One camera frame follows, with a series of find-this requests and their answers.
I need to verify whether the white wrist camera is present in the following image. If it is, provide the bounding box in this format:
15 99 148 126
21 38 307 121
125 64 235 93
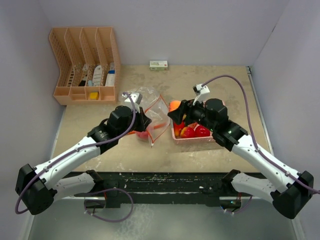
122 92 143 105
193 84 210 106

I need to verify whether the shiny red fruit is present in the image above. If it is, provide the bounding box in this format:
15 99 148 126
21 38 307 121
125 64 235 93
194 125 211 138

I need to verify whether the white bottle in organizer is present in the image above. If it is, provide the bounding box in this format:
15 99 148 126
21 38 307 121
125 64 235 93
92 65 103 86

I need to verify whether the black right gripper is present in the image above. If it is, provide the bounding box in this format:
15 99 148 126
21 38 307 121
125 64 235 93
168 95 217 132

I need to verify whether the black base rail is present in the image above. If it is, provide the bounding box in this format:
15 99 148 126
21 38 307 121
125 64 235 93
84 170 244 212

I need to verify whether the yellow item in organizer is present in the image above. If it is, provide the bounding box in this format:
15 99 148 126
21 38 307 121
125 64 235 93
89 92 99 100

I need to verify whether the pink perforated plastic basket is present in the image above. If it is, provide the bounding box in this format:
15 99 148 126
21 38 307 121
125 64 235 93
170 115 214 145

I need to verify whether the red yellow apple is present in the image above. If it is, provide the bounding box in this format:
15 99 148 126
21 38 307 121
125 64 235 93
180 126 196 139

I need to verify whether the small green white box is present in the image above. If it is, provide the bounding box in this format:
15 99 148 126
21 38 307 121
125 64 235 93
149 60 168 71

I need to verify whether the blue white box in organizer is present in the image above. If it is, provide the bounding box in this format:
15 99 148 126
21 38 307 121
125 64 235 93
105 62 116 87

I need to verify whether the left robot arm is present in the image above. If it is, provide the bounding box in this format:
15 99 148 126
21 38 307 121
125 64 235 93
15 105 152 215

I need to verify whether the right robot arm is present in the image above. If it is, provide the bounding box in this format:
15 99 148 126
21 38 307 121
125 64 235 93
167 98 314 219

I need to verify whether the orange desk file organizer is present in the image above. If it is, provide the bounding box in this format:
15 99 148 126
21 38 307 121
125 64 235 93
49 26 121 106

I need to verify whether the pink red apple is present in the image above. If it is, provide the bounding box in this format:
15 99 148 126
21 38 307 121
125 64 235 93
135 131 149 142

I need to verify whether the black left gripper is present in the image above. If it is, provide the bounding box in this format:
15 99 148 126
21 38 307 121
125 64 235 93
117 105 151 138

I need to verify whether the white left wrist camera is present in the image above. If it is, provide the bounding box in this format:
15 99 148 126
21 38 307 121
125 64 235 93
122 92 143 105

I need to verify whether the clear zip bag orange zipper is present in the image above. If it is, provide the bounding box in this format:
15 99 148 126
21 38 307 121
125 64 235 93
129 94 170 147

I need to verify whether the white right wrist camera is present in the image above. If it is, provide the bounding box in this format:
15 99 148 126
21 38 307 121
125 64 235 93
193 84 210 106

